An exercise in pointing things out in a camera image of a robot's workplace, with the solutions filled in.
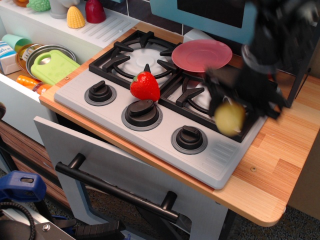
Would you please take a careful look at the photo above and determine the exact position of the black left stove knob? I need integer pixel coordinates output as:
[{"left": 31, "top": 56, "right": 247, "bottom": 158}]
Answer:
[{"left": 84, "top": 80, "right": 117, "bottom": 107}]

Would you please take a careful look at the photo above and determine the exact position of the black middle stove knob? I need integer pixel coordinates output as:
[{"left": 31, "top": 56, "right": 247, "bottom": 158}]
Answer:
[{"left": 121, "top": 99, "right": 163, "bottom": 132}]

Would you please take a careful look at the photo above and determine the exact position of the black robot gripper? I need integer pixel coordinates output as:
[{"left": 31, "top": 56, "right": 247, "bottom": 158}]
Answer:
[{"left": 203, "top": 45, "right": 287, "bottom": 127}]

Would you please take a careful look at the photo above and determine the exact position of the red toy strawberry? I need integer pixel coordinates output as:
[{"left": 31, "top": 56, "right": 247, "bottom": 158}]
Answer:
[{"left": 129, "top": 71, "right": 161, "bottom": 102}]

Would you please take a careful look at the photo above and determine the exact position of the dark red toy bottle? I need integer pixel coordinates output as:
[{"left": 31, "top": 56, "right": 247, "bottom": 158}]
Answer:
[{"left": 85, "top": 0, "right": 107, "bottom": 24}]

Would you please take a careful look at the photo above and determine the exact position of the yellow toy corn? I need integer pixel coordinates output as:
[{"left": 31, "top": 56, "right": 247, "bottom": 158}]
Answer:
[{"left": 66, "top": 6, "right": 86, "bottom": 29}]

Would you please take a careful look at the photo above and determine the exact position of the white milk carton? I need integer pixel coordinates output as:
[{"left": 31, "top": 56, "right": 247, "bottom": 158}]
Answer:
[{"left": 0, "top": 41, "right": 20, "bottom": 76}]

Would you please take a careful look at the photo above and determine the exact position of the pink plastic plate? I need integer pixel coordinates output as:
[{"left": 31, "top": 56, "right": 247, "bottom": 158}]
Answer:
[{"left": 171, "top": 39, "right": 233, "bottom": 73}]

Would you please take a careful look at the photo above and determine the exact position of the black burner grate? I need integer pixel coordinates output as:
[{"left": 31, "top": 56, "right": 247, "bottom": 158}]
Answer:
[
  {"left": 89, "top": 30, "right": 180, "bottom": 89},
  {"left": 159, "top": 70, "right": 259, "bottom": 143}
]

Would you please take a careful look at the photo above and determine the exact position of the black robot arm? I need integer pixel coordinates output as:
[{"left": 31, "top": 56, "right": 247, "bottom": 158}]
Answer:
[{"left": 204, "top": 0, "right": 320, "bottom": 119}]

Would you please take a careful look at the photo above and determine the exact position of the grey toy stove top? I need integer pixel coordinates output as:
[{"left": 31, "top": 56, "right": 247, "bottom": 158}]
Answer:
[{"left": 54, "top": 67, "right": 265, "bottom": 189}]

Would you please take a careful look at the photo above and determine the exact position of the teal toy microwave hood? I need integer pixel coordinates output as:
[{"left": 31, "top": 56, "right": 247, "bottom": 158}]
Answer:
[{"left": 150, "top": 0, "right": 257, "bottom": 44}]

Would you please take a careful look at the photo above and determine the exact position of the green plastic cup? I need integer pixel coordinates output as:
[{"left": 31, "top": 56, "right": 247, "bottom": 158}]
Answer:
[{"left": 1, "top": 34, "right": 32, "bottom": 52}]

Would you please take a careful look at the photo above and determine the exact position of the black oven door handle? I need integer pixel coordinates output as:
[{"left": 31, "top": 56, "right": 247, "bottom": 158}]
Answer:
[{"left": 55, "top": 153, "right": 180, "bottom": 223}]

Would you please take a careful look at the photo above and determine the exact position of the black stove knob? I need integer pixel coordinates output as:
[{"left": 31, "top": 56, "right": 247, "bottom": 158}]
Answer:
[
  {"left": 84, "top": 80, "right": 117, "bottom": 107},
  {"left": 171, "top": 125, "right": 208, "bottom": 155},
  {"left": 121, "top": 99, "right": 163, "bottom": 132}
]

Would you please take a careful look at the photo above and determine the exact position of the green toy vegetable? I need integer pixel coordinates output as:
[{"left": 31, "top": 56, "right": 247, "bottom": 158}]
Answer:
[{"left": 26, "top": 0, "right": 51, "bottom": 12}]

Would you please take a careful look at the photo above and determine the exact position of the black right stove knob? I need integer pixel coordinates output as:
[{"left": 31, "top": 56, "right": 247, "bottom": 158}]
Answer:
[{"left": 171, "top": 125, "right": 208, "bottom": 155}]

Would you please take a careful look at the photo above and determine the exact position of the black left burner grate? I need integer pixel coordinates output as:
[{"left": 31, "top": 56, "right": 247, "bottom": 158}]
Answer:
[{"left": 89, "top": 30, "right": 180, "bottom": 89}]

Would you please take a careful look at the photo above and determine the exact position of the yellow toy potato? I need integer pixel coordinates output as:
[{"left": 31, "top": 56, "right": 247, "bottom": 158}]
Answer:
[{"left": 214, "top": 102, "right": 246, "bottom": 137}]

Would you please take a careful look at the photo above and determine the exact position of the white sink counter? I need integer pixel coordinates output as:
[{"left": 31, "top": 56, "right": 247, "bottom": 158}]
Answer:
[{"left": 0, "top": 0, "right": 141, "bottom": 66}]

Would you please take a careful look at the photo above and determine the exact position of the blue clamp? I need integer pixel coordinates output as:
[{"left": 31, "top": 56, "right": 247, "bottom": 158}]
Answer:
[{"left": 0, "top": 170, "right": 47, "bottom": 202}]

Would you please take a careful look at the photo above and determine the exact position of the grey oven door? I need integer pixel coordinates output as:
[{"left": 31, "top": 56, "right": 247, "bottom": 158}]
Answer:
[{"left": 34, "top": 116, "right": 228, "bottom": 240}]

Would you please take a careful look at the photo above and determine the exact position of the silver metal bowl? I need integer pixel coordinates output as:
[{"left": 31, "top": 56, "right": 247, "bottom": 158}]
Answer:
[{"left": 25, "top": 44, "right": 76, "bottom": 79}]

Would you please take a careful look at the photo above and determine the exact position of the green toy cutting board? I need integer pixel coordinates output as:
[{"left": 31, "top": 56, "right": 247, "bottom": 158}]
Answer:
[{"left": 30, "top": 49, "right": 80, "bottom": 86}]

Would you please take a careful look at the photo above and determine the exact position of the grey toy faucet base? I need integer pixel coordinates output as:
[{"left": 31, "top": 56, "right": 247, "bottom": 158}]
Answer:
[{"left": 49, "top": 0, "right": 80, "bottom": 19}]

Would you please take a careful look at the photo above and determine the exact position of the orange toy carrot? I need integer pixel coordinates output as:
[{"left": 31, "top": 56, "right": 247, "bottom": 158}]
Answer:
[{"left": 16, "top": 75, "right": 52, "bottom": 95}]

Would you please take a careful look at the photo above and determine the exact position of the black right burner grate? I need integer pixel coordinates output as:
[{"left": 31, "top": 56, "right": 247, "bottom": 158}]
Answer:
[{"left": 159, "top": 70, "right": 259, "bottom": 143}]

